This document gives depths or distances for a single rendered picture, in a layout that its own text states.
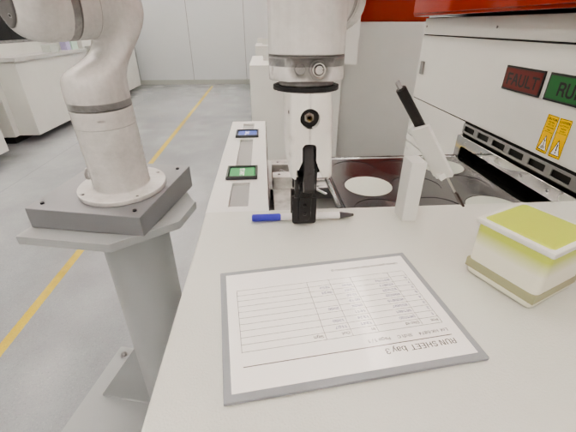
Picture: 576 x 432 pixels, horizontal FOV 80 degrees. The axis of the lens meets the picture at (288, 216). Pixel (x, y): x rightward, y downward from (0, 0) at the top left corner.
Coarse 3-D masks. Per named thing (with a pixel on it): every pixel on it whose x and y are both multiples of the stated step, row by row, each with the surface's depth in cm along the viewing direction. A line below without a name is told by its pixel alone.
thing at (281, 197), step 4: (272, 176) 84; (272, 180) 84; (276, 192) 75; (280, 192) 75; (284, 192) 75; (288, 192) 75; (276, 196) 73; (280, 196) 73; (284, 196) 73; (288, 196) 73; (276, 200) 72; (280, 200) 72; (284, 200) 72; (288, 200) 72; (276, 204) 70; (280, 204) 70; (284, 204) 70; (288, 204) 70; (276, 208) 69; (280, 208) 69; (284, 208) 69; (288, 208) 69
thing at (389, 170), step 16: (336, 160) 87; (352, 160) 87; (368, 160) 87; (384, 160) 87; (400, 160) 87; (448, 160) 87; (336, 176) 78; (352, 176) 78; (368, 176) 78; (384, 176) 78; (432, 176) 78; (464, 176) 78; (480, 176) 78; (432, 192) 71; (448, 192) 71; (464, 192) 71; (480, 192) 71; (496, 192) 70
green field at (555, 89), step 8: (552, 80) 63; (560, 80) 62; (568, 80) 60; (552, 88) 63; (560, 88) 62; (568, 88) 60; (544, 96) 65; (552, 96) 63; (560, 96) 62; (568, 96) 60
